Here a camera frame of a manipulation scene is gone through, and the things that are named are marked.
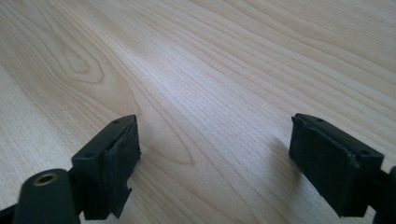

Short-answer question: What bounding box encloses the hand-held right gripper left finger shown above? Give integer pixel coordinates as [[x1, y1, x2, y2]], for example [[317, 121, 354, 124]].
[[71, 114, 142, 221]]

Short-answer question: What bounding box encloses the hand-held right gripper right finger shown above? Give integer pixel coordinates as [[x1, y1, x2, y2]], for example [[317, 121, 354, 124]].
[[288, 113, 385, 218]]

